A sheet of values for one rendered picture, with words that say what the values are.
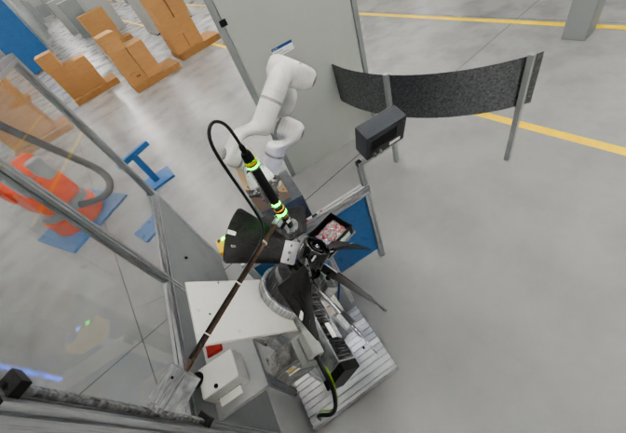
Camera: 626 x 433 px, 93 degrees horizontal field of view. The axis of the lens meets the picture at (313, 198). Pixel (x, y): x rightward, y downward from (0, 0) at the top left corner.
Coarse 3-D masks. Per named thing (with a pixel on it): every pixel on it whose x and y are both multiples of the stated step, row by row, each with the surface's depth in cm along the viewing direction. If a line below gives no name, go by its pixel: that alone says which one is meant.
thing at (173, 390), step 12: (168, 372) 82; (180, 372) 81; (168, 384) 80; (180, 384) 79; (192, 384) 82; (156, 396) 78; (168, 396) 78; (180, 396) 79; (156, 408) 76; (168, 408) 77; (180, 408) 80
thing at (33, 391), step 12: (12, 372) 52; (24, 372) 53; (0, 384) 51; (12, 384) 50; (24, 384) 51; (12, 396) 49; (36, 396) 54; (48, 396) 55; (60, 396) 57; (72, 396) 59; (84, 396) 62; (108, 408) 65; (120, 408) 68; (132, 408) 71; (144, 408) 74; (180, 420) 84; (192, 420) 88; (204, 420) 93
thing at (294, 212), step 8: (288, 208) 148; (296, 208) 148; (304, 208) 148; (264, 216) 144; (272, 216) 143; (296, 216) 141; (304, 216) 140; (272, 224) 139; (304, 224) 134; (280, 232) 134; (296, 232) 132; (304, 232) 130
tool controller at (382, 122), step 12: (396, 108) 158; (372, 120) 157; (384, 120) 156; (396, 120) 155; (360, 132) 155; (372, 132) 153; (384, 132) 155; (396, 132) 162; (360, 144) 164; (372, 144) 157; (384, 144) 164; (372, 156) 167
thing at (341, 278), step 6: (336, 276) 119; (342, 276) 114; (342, 282) 121; (348, 282) 116; (348, 288) 123; (354, 288) 117; (360, 288) 109; (360, 294) 122; (366, 294) 109; (372, 300) 116
